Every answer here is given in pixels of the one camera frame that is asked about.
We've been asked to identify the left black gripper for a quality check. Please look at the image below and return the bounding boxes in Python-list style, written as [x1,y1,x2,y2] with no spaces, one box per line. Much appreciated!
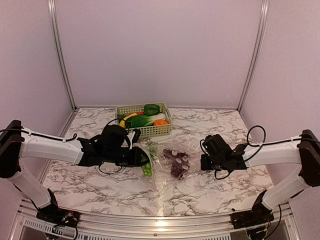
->
[104,145,152,167]

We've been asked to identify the fake green grapes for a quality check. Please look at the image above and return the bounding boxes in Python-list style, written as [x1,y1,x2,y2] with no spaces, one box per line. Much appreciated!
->
[141,145,158,177]

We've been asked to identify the clear dotted zip bag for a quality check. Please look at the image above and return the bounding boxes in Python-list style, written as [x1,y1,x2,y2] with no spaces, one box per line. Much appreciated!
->
[133,136,201,196]

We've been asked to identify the fake green leafy vegetable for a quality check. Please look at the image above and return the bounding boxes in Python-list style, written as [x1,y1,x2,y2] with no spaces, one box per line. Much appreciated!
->
[132,113,166,128]

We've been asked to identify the fake purple grapes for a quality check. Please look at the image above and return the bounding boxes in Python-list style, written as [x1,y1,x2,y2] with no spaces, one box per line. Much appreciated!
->
[162,148,191,180]

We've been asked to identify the fake orange tangerine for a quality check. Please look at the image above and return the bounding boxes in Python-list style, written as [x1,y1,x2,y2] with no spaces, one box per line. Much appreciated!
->
[153,119,169,126]

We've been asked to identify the fake yellow lemon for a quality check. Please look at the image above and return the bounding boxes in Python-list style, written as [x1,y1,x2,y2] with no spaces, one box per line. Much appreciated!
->
[118,113,138,129]

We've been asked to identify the fake green bell pepper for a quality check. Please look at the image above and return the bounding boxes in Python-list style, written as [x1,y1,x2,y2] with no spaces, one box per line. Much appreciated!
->
[143,103,161,116]

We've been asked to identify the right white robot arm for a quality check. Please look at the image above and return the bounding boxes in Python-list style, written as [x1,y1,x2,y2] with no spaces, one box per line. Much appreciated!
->
[200,129,320,224]

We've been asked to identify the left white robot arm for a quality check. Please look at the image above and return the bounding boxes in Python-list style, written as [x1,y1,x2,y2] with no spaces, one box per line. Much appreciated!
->
[0,120,151,223]

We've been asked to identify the green perforated plastic basket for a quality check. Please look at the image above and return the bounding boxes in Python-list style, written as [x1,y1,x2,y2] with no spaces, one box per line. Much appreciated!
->
[115,102,173,138]

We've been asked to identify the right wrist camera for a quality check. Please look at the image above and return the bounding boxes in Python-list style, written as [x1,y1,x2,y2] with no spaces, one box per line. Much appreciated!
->
[199,139,210,155]

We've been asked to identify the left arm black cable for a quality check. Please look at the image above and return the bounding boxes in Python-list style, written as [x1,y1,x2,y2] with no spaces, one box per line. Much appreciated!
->
[0,118,136,176]

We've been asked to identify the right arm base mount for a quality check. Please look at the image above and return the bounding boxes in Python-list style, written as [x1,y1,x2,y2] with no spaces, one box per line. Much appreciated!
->
[230,190,275,229]

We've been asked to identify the front aluminium frame rail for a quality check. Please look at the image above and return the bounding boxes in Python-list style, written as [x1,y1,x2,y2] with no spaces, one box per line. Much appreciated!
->
[14,199,301,240]

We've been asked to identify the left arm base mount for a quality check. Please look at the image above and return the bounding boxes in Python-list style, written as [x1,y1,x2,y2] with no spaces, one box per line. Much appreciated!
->
[36,188,80,228]

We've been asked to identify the right aluminium frame post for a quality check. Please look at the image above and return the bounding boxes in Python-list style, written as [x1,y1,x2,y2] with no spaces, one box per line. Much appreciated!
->
[236,0,270,113]

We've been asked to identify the aluminium frame post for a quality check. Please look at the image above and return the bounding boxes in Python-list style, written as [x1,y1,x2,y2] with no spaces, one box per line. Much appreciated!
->
[236,0,270,113]
[48,0,77,111]

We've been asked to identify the left aluminium frame post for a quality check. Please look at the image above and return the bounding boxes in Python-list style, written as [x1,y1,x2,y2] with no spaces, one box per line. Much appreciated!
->
[48,0,77,111]

